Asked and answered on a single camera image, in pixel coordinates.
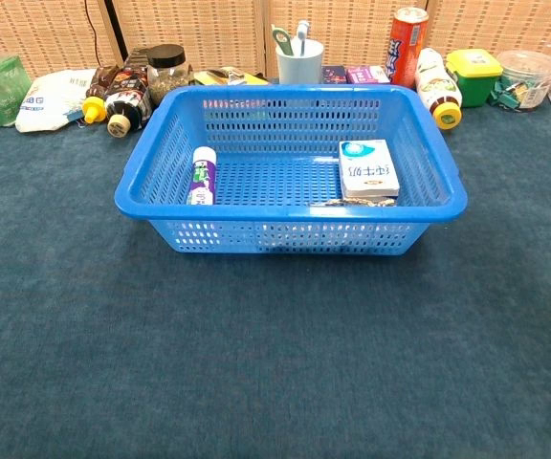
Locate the white blue milk carton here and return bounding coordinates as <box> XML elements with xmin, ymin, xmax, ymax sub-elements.
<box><xmin>338</xmin><ymin>139</ymin><xmax>401</xmax><ymax>201</ymax></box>

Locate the brown woven rope bundle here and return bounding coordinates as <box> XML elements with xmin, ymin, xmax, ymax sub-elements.
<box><xmin>309</xmin><ymin>197</ymin><xmax>397</xmax><ymax>208</ymax></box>

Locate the clear tub of clips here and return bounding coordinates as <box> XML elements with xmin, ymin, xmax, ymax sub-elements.
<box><xmin>490</xmin><ymin>50</ymin><xmax>551</xmax><ymax>113</ymax></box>

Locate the green container yellow lid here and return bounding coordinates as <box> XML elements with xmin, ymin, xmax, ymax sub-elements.
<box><xmin>445</xmin><ymin>48</ymin><xmax>504</xmax><ymax>108</ymax></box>

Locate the white yellow-capped drink bottle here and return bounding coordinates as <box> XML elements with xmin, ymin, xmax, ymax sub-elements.
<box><xmin>415</xmin><ymin>47</ymin><xmax>463</xmax><ymax>131</ymax></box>

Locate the red drink can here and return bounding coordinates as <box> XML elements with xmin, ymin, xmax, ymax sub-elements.
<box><xmin>389</xmin><ymin>7</ymin><xmax>430</xmax><ymax>90</ymax></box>

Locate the purple small box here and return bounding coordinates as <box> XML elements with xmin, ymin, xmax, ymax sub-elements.
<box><xmin>345</xmin><ymin>65</ymin><xmax>391</xmax><ymax>86</ymax></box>

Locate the dark blue slim box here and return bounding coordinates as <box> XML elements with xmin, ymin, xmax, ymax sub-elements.
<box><xmin>321</xmin><ymin>65</ymin><xmax>348</xmax><ymax>86</ymax></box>

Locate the light blue plastic cup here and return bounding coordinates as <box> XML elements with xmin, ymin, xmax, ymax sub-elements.
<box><xmin>275</xmin><ymin>37</ymin><xmax>325</xmax><ymax>86</ymax></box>

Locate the white blue toothbrush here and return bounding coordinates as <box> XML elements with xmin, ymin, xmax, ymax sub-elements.
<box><xmin>296</xmin><ymin>20</ymin><xmax>311</xmax><ymax>56</ymax></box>

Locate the green white toothbrush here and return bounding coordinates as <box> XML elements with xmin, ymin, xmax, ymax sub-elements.
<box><xmin>271</xmin><ymin>25</ymin><xmax>296</xmax><ymax>57</ymax></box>

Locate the blue plastic perforated basket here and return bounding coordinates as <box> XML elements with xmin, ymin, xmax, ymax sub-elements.
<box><xmin>114</xmin><ymin>84</ymin><xmax>469</xmax><ymax>256</ymax></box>

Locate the yellow carded razor package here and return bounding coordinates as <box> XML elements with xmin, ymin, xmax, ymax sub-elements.
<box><xmin>192</xmin><ymin>66</ymin><xmax>270</xmax><ymax>87</ymax></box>

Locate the woven bamboo folding screen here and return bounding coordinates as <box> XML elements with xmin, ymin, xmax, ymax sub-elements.
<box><xmin>0</xmin><ymin>0</ymin><xmax>551</xmax><ymax>81</ymax></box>

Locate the white purple toothpaste tube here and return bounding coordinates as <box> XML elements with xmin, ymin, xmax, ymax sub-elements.
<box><xmin>187</xmin><ymin>146</ymin><xmax>218</xmax><ymax>207</ymax></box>

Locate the glass jar black lid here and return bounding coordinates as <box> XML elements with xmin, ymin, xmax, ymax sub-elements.
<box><xmin>146</xmin><ymin>44</ymin><xmax>191</xmax><ymax>106</ymax></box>

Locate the teal felt table cover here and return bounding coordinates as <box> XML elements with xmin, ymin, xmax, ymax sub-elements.
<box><xmin>0</xmin><ymin>76</ymin><xmax>551</xmax><ymax>459</ymax></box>

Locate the large dark sauce bottle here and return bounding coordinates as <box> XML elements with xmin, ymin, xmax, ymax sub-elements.
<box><xmin>104</xmin><ymin>47</ymin><xmax>155</xmax><ymax>139</ymax></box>

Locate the small brown yellow-capped bottle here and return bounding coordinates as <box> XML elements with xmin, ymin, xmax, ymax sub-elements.
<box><xmin>81</xmin><ymin>65</ymin><xmax>121</xmax><ymax>125</ymax></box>

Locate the white plastic powder bag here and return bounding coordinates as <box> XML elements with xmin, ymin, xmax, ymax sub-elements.
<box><xmin>14</xmin><ymin>69</ymin><xmax>98</xmax><ymax>134</ymax></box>

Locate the thin black hanging cable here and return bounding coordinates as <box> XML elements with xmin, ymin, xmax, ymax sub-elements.
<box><xmin>82</xmin><ymin>0</ymin><xmax>102</xmax><ymax>68</ymax></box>

